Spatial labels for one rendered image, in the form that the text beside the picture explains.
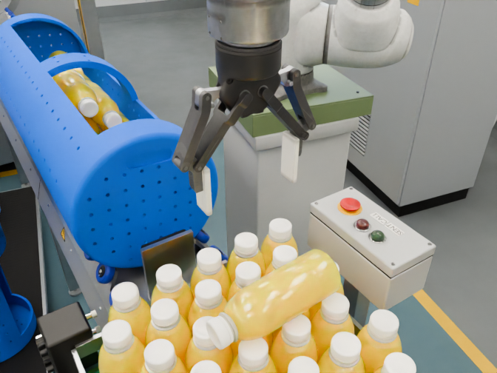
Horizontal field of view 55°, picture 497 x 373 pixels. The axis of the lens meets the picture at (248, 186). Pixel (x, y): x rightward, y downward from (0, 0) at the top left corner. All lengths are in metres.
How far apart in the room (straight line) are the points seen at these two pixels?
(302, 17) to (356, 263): 0.69
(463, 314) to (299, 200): 1.09
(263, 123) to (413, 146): 1.32
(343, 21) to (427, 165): 1.46
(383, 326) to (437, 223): 2.07
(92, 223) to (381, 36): 0.82
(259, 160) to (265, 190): 0.11
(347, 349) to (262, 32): 0.41
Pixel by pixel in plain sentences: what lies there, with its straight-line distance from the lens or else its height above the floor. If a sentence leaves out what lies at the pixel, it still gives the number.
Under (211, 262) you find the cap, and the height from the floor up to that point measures 1.09.
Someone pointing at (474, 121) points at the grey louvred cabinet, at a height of 0.51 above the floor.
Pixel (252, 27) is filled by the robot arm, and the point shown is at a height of 1.47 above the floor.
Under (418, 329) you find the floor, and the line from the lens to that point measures 2.18.
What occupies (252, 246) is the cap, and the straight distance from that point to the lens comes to 0.79.
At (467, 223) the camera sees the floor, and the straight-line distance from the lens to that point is 2.81.
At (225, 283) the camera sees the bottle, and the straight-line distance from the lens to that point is 0.79.
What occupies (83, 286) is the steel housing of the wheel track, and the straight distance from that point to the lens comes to 1.10.
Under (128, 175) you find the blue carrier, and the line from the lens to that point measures 0.84.
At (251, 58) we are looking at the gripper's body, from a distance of 0.53.
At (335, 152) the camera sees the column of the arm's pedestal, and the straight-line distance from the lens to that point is 1.44.
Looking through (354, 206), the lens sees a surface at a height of 1.11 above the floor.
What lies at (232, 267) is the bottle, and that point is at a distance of 0.82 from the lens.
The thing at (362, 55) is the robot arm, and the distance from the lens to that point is 1.31.
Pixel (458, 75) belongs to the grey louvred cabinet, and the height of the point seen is 0.78.
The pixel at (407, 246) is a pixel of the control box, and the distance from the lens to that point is 0.82.
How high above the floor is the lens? 1.62
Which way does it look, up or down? 35 degrees down
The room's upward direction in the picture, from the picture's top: straight up
